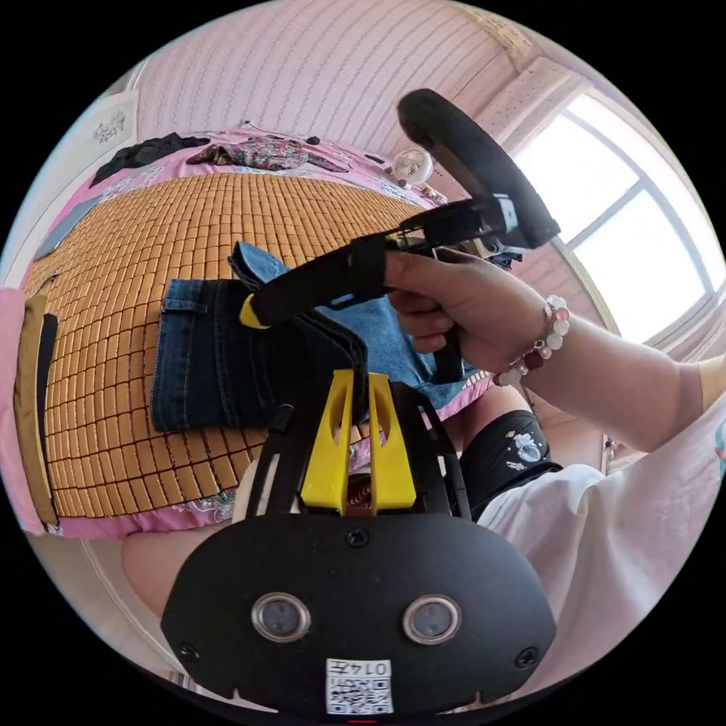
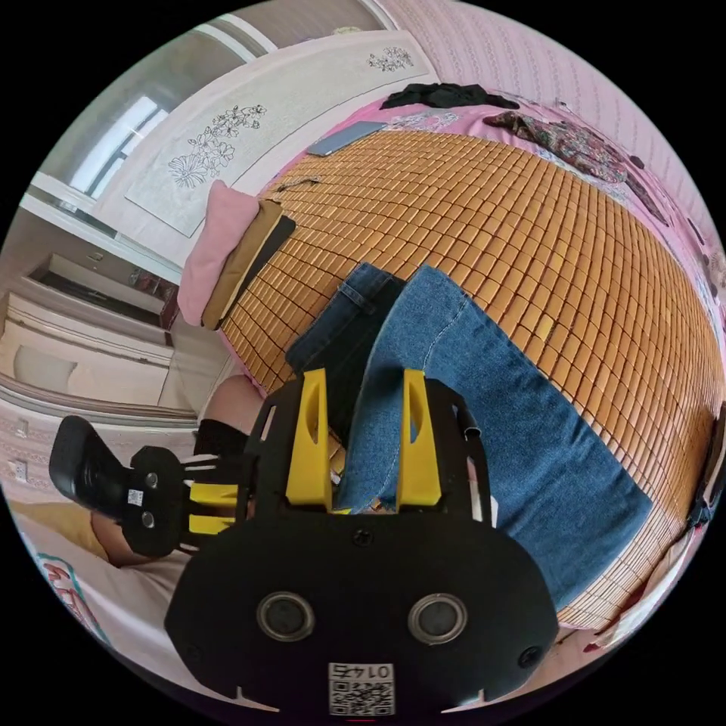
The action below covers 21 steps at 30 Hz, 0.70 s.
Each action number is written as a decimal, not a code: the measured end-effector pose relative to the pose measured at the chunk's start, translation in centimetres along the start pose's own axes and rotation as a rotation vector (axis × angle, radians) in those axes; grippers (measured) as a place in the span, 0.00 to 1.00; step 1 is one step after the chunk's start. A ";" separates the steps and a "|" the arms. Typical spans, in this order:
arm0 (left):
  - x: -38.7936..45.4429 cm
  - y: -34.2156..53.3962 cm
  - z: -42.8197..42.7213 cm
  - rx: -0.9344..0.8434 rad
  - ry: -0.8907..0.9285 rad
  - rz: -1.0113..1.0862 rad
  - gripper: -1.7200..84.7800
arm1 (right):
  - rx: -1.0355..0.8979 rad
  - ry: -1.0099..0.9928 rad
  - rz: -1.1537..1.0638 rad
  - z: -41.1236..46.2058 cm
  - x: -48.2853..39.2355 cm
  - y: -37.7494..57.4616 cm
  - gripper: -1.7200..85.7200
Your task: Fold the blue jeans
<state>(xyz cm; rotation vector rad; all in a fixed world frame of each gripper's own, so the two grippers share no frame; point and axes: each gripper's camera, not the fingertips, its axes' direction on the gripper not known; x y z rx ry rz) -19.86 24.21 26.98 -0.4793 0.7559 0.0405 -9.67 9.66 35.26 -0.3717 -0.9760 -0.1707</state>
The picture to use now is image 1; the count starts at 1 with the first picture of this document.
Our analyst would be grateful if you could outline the small white fan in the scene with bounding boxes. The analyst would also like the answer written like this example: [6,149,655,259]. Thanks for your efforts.
[389,145,436,187]

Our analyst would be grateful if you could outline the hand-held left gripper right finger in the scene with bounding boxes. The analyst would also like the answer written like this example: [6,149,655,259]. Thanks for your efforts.
[368,374,419,510]

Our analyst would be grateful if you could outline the black garment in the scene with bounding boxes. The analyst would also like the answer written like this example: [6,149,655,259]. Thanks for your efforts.
[89,133,212,187]

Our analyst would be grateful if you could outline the bed with woven mat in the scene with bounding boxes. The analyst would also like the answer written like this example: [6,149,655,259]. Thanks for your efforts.
[0,126,495,541]

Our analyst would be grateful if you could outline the grey folded cloth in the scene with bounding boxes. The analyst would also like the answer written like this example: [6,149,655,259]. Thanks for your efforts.
[33,192,107,263]

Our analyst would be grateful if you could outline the blue jeans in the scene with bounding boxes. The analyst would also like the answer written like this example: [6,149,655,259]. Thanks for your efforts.
[149,240,484,433]

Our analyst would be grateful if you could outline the person's body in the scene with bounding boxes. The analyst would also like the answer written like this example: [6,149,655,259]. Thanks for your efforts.
[120,354,726,702]

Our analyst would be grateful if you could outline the person's right hand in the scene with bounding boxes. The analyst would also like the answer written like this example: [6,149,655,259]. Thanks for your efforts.
[383,248,561,382]

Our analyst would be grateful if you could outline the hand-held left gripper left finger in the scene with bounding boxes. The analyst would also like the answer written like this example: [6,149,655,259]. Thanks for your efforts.
[299,369,356,510]

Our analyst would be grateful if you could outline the floral garment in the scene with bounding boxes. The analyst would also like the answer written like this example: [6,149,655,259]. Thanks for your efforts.
[185,135,348,175]

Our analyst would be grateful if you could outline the person's right forearm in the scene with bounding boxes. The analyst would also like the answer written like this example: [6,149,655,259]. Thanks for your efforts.
[492,293,726,455]

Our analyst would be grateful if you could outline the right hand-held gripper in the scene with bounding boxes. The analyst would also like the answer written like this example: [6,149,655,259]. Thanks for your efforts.
[239,195,511,385]

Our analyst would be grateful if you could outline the window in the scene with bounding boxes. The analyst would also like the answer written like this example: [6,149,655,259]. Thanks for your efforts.
[509,89,726,348]

